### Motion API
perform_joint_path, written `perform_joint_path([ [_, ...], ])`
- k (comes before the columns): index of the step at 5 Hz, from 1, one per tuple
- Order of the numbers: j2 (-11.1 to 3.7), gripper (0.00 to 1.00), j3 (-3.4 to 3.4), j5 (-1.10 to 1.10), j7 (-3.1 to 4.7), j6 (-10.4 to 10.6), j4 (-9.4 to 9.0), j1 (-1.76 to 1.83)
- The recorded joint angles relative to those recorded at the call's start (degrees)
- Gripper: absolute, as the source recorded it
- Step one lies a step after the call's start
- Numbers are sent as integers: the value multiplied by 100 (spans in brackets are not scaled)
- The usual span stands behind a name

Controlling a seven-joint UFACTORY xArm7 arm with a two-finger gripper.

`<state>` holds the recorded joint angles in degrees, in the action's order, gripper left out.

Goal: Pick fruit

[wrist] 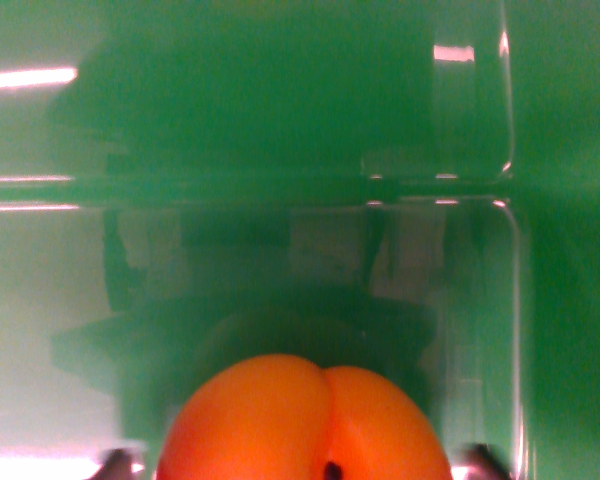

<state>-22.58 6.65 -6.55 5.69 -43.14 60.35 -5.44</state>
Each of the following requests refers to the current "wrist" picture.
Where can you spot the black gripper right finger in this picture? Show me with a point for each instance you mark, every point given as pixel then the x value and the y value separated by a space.
pixel 477 462

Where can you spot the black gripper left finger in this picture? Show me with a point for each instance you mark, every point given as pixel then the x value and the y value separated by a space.
pixel 122 466

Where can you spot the yellow orange peach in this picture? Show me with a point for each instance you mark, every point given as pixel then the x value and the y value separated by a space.
pixel 305 425

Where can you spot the green plastic bin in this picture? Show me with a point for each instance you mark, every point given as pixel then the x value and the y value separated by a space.
pixel 280 200

